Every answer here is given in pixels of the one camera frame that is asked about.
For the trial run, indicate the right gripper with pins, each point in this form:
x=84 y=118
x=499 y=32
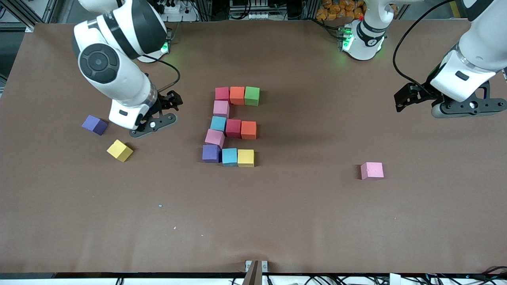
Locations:
x=163 y=102

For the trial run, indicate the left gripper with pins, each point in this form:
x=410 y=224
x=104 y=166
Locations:
x=422 y=93

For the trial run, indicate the pink foam cube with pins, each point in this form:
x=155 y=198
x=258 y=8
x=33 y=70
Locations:
x=372 y=170
x=222 y=107
x=215 y=137

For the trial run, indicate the blue foam cube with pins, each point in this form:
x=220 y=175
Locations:
x=229 y=157
x=218 y=123

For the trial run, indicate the red foam cube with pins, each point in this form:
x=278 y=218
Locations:
x=222 y=94
x=233 y=128

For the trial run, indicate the purple foam cube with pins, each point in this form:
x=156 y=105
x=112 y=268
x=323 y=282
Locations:
x=94 y=124
x=211 y=153

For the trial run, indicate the orange foam cube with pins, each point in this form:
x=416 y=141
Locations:
x=237 y=95
x=248 y=130

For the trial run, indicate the green foam cube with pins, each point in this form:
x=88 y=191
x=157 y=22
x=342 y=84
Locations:
x=252 y=96

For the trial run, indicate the yellow foam cube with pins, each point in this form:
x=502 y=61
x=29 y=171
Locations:
x=119 y=149
x=246 y=157

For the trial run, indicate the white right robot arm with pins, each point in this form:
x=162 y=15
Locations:
x=115 y=51

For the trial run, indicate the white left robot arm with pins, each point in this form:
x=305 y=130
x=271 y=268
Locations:
x=487 y=31

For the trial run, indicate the white power strip with plugs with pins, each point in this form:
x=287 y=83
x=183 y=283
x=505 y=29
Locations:
x=174 y=10

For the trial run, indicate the orange snack bag pile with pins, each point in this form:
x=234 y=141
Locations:
x=336 y=10

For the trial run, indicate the long white socket strip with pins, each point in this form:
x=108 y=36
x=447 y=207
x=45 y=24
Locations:
x=255 y=16

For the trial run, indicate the brown paper table cover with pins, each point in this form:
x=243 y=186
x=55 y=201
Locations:
x=253 y=237

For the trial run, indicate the aluminium frame rail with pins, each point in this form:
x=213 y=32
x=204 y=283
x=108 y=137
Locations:
x=23 y=14

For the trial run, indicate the metal bracket with wooden post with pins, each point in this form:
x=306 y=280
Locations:
x=253 y=273

